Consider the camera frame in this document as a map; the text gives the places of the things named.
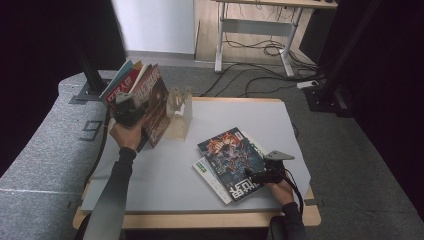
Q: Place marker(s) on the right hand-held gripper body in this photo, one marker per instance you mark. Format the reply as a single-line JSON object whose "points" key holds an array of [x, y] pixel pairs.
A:
{"points": [[273, 171]]}

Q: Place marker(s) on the dark blue science fiction magazine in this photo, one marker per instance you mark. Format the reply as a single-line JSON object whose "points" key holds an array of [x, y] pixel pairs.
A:
{"points": [[230, 160]]}

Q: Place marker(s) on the person's right leg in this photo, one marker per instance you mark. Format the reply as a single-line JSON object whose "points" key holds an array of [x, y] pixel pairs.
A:
{"points": [[278, 230]]}

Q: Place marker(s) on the black curtain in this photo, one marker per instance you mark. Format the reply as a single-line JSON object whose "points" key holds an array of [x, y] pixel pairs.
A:
{"points": [[50, 50], [400, 100]]}

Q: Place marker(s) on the beige book rack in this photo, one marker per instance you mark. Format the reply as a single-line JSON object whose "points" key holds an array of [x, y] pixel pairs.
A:
{"points": [[182, 116]]}

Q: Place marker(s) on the white-legged desk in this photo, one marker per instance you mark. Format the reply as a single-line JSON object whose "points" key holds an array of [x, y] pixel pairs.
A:
{"points": [[256, 26]]}

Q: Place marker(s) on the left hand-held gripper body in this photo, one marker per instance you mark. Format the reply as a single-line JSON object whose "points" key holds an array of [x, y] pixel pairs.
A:
{"points": [[125, 113]]}

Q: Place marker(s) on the person's right hand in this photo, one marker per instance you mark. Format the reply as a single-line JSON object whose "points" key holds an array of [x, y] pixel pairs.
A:
{"points": [[283, 193]]}

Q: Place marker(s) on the person's left hand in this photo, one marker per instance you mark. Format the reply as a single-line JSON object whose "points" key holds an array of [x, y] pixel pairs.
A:
{"points": [[128, 136]]}

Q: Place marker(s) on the white power strip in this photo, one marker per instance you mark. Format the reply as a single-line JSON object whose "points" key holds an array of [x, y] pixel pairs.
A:
{"points": [[307, 84]]}

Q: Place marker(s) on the light wooden table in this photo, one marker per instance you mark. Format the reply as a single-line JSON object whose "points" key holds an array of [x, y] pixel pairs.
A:
{"points": [[200, 220]]}

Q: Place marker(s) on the white book green lettering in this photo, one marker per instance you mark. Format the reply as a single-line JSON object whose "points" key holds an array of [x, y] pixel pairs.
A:
{"points": [[208, 174]]}

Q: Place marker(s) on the black metal stand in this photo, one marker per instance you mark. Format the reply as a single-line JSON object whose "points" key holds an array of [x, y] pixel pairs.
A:
{"points": [[93, 76], [330, 88]]}

